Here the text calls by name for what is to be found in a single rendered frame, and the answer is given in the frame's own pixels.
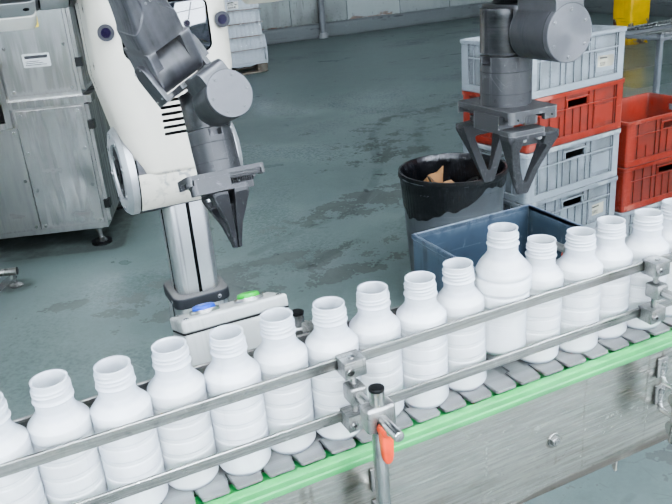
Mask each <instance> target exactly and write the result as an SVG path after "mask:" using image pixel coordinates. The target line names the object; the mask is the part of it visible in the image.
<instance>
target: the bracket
mask: <svg viewBox="0 0 672 504"><path fill-rule="evenodd" d="M556 246H557V250H558V251H560V252H562V253H561V256H562V255H563V254H564V253H565V246H564V244H562V243H559V242H557V241H556ZM642 261H643V262H644V271H642V272H641V273H643V274H645V275H648V276H650V277H652V278H653V280H652V281H649V282H647V283H646V288H645V295H646V296H648V297H650V298H651V301H650V302H647V303H644V304H641V305H638V307H639V308H640V317H638V319H640V320H642V321H644V322H646V323H648V324H650V325H652V324H655V323H658V322H661V321H663V320H665V313H666V307H665V306H663V305H661V304H658V303H656V302H657V301H658V300H661V299H664V298H665V299H667V300H669V301H671V302H672V291H670V290H668V284H667V283H664V282H662V281H660V280H659V277H662V276H665V275H668V274H669V273H670V263H671V260H669V259H666V258H664V257H661V256H659V255H653V256H650V257H647V258H644V259H642ZM292 312H293V318H294V319H295V327H296V332H295V334H296V336H298V335H301V334H304V333H308V332H312V331H313V329H314V324H313V323H312V320H310V321H308V320H304V310H303V309H300V308H297V309H293V310H292ZM335 358H336V359H337V366H338V370H336V371H337V372H338V373H339V374H340V375H341V376H342V377H343V378H344V379H345V380H346V381H347V380H350V381H347V382H344V383H343V394H344V398H345V399H346V400H347V401H348V402H349V403H350V405H348V406H345V407H342V408H340V411H341V412H342V422H341V423H342V425H343V426H344V427H345V428H346V429H347V430H348V431H349V433H353V432H356V431H359V430H361V429H364V431H365V432H366V433H367V434H369V435H372V446H373V460H374V468H372V469H370V484H371V491H372V492H373V491H375V490H376V499H374V500H372V504H391V492H390V476H389V464H390V463H392V461H393V458H394V441H395V442H401V441H402V440H403V439H404V436H405V435H404V433H403V432H402V431H401V430H400V429H399V428H398V427H397V426H396V411H395V404H394V402H393V401H392V400H391V399H390V398H389V397H387V396H385V395H384V390H385V387H384V385H383V384H381V383H373V384H370V385H369V386H368V392H369V398H368V397H367V387H366V386H365V385H364V384H363V383H362V382H361V381H360V380H359V379H358V378H356V377H359V376H362V375H365V374H367V368H366V358H365V357H364V356H363V355H362V354H361V353H360V352H359V351H357V350H356V349H354V350H351V351H348V352H344V353H341V354H338V355H335ZM667 366H668V356H667V355H666V356H663V357H660V358H658V359H657V368H656V378H659V377H660V380H661V384H659V385H656V386H655V388H654V399H653V404H654V405H656V404H657V406H658V409H659V412H661V413H663V414H664V415H666V416H667V417H669V418H670V420H669V421H667V422H666V423H665V430H666V432H667V434H668V442H669V443H670V444H672V393H671V394H670V395H669V396H668V403H669V405H670V406H671V412H669V411H667V410H666V409H664V406H663V401H664V395H665V387H667V388H669V389H670V390H672V384H670V383H668V382H667V380H666V377H665V375H666V374H667Z"/></svg>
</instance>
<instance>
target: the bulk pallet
mask: <svg viewBox="0 0 672 504"><path fill-rule="evenodd" d="M224 2H225V10H226V12H227V13H228V15H229V17H230V22H229V24H228V25H227V26H228V34H229V42H230V50H231V58H232V68H236V69H232V70H235V71H239V70H245V69H252V68H255V69H256V70H255V71H248V72H242V73H241V74H242V75H247V74H253V73H259V72H265V71H268V62H269V61H268V51H267V44H266V39H265V34H263V33H262V27H261V25H262V22H263V21H262V20H261V19H260V9H261V7H259V3H258V4H245V3H244V2H243V1H242V0H224ZM265 53H266V58H267V59H266V58H265ZM255 64H256V65H255ZM242 67H243V68H242Z"/></svg>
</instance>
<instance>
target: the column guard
mask: <svg viewBox="0 0 672 504"><path fill-rule="evenodd" d="M649 12H650V0H614V5H613V26H627V27H633V26H635V25H641V24H646V23H648V20H649ZM643 43H648V41H647V40H643V39H633V38H625V45H637V44H643Z"/></svg>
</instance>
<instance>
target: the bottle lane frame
mask: <svg viewBox="0 0 672 504"><path fill-rule="evenodd" d="M648 334H649V333H648ZM649 335H650V338H648V339H646V340H643V341H640V342H638V343H632V342H629V341H628V342H629V346H627V347H624V348H621V349H619V350H616V351H611V350H609V349H607V350H608V354H605V355H602V356H600V357H597V358H594V359H589V358H587V357H585V356H584V357H585V358H586V362H583V363H581V364H578V365H575V366H573V367H566V366H564V365H562V364H561V365H562V366H563V370H562V371H559V372H556V373H554V374H551V375H548V376H544V375H542V374H540V373H538V372H537V373H538V374H539V375H540V379H537V380H535V381H532V382H529V383H527V384H524V385H521V384H519V383H517V382H515V381H514V382H515V383H516V388H513V389H510V390H508V391H505V392H502V393H500V394H497V393H495V392H493V391H491V390H489V389H488V390H489V391H490V392H491V397H489V398H486V399H483V400H481V401H478V402H475V403H471V402H469V401H467V400H466V399H464V398H463V399H464V401H465V402H466V406H464V407H462V408H459V409H456V410H454V411H451V412H448V413H446V412H444V411H442V410H441V409H439V408H437V409H438V410H439V412H440V415H439V416H437V417H435V418H432V419H429V420H426V421H424V422H421V423H420V422H417V421H416V420H414V419H413V418H411V417H410V419H411V420H412V422H413V425H412V426H410V427H407V428H405V429H402V430H401V431H402V432H403V433H404V435H405V436H404V439H403V440H402V441H401V442H395V441H394V458H393V461H392V463H390V464H389V476H390V492H391V504H522V503H525V502H527V501H529V500H531V499H534V498H536V497H538V496H540V495H543V494H545V493H547V492H549V491H552V490H554V489H556V488H558V487H561V486H563V485H565V484H567V483H570V482H572V481H574V480H577V479H579V478H581V477H583V476H586V475H588V474H590V473H592V472H595V471H597V470H599V469H601V468H604V467H606V466H608V465H610V464H613V463H615V462H617V461H619V460H622V459H624V458H626V457H628V456H631V455H633V454H635V453H637V452H640V451H642V450H644V449H646V448H649V447H651V446H653V445H655V444H658V443H660V442H662V441H664V440H667V439H668V434H667V432H666V430H665V423H666V422H667V421H669V420H670V418H669V417H667V416H666V415H664V414H663V413H661V412H659V409H658V406H657V404H656V405H654V404H653V399H654V388H655V386H656V385H659V384H661V380H660V377H659V378H656V368H657V359H658V358H660V357H663V356H666V355H667V356H668V366H667V374H666V375H665V377H666V380H667V382H668V383H670V384H672V327H670V331H667V332H665V333H662V334H659V335H657V336H654V335H651V334H649ZM354 441H355V443H356V446H355V447H353V448H351V449H348V450H345V451H342V452H340V453H337V454H332V453H330V452H329V451H328V450H327V449H324V451H325V453H326V457H325V458H324V459H321V460H318V461H315V462H313V463H310V464H307V465H305V466H302V465H301V464H299V463H298V462H297V461H296V460H294V461H293V462H294V465H295V469H294V470H291V471H288V472H286V473H283V474H280V475H277V476H275V477H269V476H268V475H267V474H266V473H265V472H264V471H263V472H261V473H262V476H263V480H262V481H261V482H259V483H256V484H253V485H250V486H248V487H245V488H242V489H240V490H238V489H236V488H235V487H234V486H233V485H232V484H228V485H229V489H230V492H229V494H226V495H223V496H221V497H218V498H215V499H212V500H210V501H207V502H203V501H202V500H201V499H200V498H199V497H198V496H194V498H195V504H372V500H374V499H376V490H375V491H373V492H372V491H371V484H370V469H372V468H374V460H373V446H372V441H370V442H367V443H361V442H360V441H358V440H357V439H356V438H354Z"/></svg>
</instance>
